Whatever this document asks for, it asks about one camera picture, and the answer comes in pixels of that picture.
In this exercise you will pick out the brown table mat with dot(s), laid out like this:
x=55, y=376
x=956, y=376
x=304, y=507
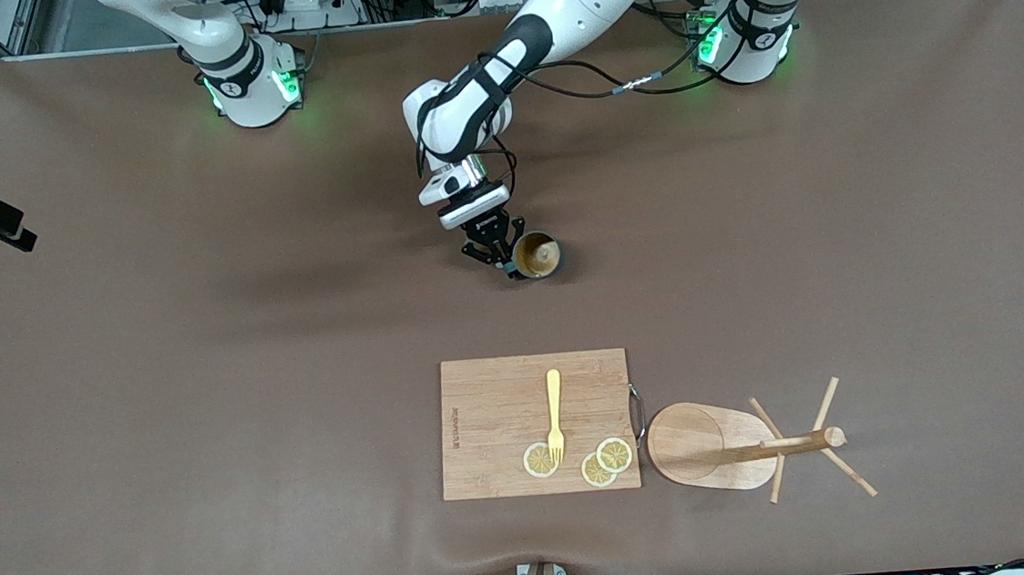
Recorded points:
x=210, y=393

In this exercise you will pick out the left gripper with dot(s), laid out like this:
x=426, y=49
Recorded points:
x=486, y=232

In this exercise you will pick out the lemon slice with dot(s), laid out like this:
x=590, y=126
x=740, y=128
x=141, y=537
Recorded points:
x=594, y=475
x=618, y=453
x=535, y=462

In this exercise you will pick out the wooden mug tree rack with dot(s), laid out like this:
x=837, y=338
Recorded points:
x=689, y=447

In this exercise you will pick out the dark teal mug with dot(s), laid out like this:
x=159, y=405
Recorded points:
x=535, y=256

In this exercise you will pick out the yellow plastic fork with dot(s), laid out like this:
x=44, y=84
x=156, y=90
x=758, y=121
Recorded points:
x=555, y=403

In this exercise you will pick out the bamboo cutting board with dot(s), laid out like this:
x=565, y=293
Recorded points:
x=484, y=399

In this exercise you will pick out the white power strip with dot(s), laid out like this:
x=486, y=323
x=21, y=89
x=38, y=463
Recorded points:
x=307, y=2

